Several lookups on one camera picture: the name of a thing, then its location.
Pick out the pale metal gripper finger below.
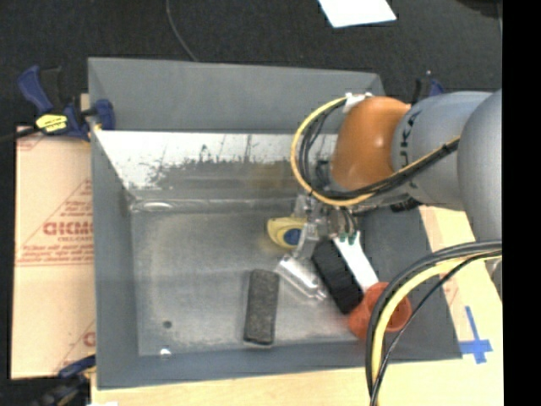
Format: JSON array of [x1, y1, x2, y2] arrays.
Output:
[[292, 228, 307, 263], [302, 223, 320, 261]]

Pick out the dark green flat block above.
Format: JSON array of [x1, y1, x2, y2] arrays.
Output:
[[243, 268, 281, 348]]

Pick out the grey metal bin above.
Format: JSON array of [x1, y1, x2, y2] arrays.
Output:
[[86, 57, 462, 391]]

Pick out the clear glass thing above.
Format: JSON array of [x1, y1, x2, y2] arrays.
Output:
[[276, 255, 329, 300]]

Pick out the yellow and blue toy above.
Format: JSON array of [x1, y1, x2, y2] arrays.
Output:
[[266, 217, 306, 252]]

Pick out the orange cup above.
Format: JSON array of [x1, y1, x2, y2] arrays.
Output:
[[347, 281, 413, 341]]

